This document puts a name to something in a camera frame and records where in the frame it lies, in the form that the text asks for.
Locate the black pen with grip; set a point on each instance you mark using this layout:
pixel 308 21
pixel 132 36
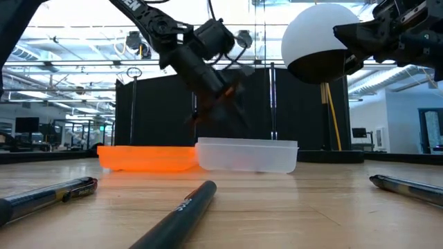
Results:
pixel 408 188

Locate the small black monitor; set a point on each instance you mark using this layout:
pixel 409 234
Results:
pixel 359 132

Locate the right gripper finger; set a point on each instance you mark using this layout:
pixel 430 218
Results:
pixel 353 65
pixel 367 38

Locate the black pen white print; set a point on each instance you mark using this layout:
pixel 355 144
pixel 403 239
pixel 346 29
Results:
pixel 180 221

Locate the black ceiling device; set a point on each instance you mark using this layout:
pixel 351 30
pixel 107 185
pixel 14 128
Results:
pixel 133 39
pixel 245 38

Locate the clear black gel pen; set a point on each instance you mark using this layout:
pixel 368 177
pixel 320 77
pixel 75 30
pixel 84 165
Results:
pixel 41 198

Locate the red pen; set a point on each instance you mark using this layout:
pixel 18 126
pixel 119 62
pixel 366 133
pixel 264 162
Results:
pixel 228 91

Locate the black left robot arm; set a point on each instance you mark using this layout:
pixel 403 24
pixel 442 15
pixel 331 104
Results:
pixel 149 19

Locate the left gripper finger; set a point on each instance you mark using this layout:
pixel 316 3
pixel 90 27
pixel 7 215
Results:
pixel 235 110
pixel 204 114

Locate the white globe table lamp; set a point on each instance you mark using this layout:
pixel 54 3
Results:
pixel 311 34

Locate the blue-framed doorway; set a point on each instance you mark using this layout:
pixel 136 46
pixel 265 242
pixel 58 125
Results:
pixel 422 131

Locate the clear plastic supply box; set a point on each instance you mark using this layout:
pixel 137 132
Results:
pixel 245 157

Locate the black folding screen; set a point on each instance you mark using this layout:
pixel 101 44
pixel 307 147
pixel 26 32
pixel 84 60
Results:
pixel 159 110

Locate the orange plastic box lid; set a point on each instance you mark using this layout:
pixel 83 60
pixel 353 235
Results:
pixel 145 159

